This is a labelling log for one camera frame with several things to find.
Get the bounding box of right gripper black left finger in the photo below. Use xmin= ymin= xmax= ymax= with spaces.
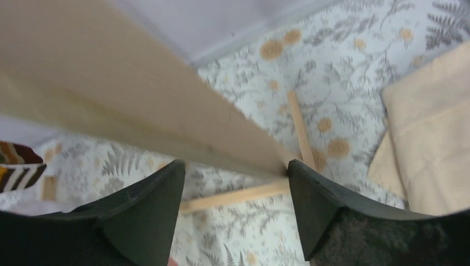
xmin=1 ymin=160 xmax=186 ymax=265

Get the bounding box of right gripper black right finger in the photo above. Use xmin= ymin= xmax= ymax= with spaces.
xmin=288 ymin=160 xmax=469 ymax=265

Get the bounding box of brown argyle sock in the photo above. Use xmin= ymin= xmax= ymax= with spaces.
xmin=1 ymin=141 xmax=47 ymax=193

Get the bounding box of beige crumpled cloth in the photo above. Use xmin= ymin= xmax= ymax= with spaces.
xmin=367 ymin=43 xmax=469 ymax=216

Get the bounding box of wooden drying rack frame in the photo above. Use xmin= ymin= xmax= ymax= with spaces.
xmin=1 ymin=1 xmax=295 ymax=212

